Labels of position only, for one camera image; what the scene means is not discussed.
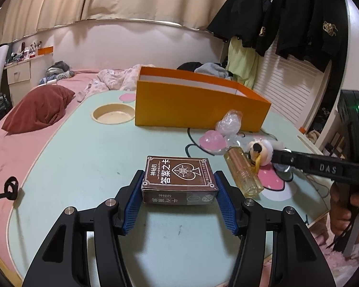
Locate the black cable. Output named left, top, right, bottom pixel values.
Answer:
left=0, top=177, right=20, bottom=207

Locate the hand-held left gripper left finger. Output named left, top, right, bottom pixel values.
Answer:
left=22, top=170, right=144, bottom=287

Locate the dark red pillow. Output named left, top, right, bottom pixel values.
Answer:
left=1, top=85, right=76, bottom=135

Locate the white louvred wardrobe door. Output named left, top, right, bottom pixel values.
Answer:
left=251, top=42, right=333, bottom=127

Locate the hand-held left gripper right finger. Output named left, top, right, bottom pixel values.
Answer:
left=214, top=170, right=337, bottom=287

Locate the black jacket gold emblem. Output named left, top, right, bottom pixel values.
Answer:
left=256, top=0, right=349, bottom=82
left=208, top=0, right=273, bottom=49

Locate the light green garment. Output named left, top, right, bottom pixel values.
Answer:
left=226, top=36, right=259, bottom=89

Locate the pink translucent ball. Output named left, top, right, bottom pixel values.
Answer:
left=200, top=131, right=227, bottom=154

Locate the clear crumpled plastic wrap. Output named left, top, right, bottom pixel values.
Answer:
left=216, top=110, right=243, bottom=135

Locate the pink bed sheet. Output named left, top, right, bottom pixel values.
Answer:
left=0, top=71, right=103, bottom=276

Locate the yellow and white toy figure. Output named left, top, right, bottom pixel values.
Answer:
left=246, top=138, right=276, bottom=175

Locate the white drawer cabinet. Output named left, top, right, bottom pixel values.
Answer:
left=4, top=61, right=32, bottom=85

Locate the yellow translucent tube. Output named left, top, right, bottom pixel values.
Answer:
left=224, top=146, right=264, bottom=198

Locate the black cloth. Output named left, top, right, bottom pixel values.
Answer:
left=176, top=62, right=203, bottom=71

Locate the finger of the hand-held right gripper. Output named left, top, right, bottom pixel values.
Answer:
left=271, top=149, right=352, bottom=184

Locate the clear plastic capsule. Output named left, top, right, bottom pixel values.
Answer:
left=226, top=134, right=247, bottom=149

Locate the person's right hand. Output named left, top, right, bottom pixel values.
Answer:
left=330, top=182, right=359, bottom=237

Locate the grey hoodie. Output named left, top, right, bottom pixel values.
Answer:
left=194, top=63, right=234, bottom=80

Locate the beige curtain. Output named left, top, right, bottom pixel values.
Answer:
left=0, top=0, right=237, bottom=47

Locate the pink patterned blanket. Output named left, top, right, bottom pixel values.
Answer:
left=76, top=64, right=156, bottom=102

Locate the brown card deck box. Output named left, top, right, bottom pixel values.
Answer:
left=140, top=155, right=219, bottom=206

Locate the orange cardboard box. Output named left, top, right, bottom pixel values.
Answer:
left=135, top=66, right=272, bottom=132

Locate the blue patterned cloth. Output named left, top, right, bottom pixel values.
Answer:
left=39, top=70, right=76, bottom=85

